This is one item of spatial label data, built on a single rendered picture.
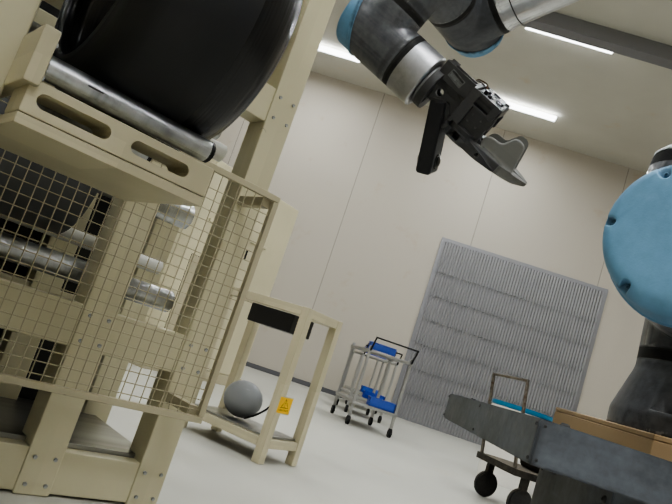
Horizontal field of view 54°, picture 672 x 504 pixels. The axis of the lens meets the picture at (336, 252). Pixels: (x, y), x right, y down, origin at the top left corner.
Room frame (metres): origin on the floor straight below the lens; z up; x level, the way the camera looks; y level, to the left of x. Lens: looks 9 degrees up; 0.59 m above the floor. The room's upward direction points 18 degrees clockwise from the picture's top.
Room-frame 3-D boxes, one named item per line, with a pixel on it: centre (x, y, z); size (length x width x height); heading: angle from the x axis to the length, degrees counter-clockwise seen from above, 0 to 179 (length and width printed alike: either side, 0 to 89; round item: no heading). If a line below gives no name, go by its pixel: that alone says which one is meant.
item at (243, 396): (3.67, 0.18, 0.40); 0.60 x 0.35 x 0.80; 56
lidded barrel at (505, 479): (6.40, -2.16, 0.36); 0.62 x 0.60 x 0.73; 176
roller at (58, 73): (1.18, 0.43, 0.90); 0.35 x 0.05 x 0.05; 130
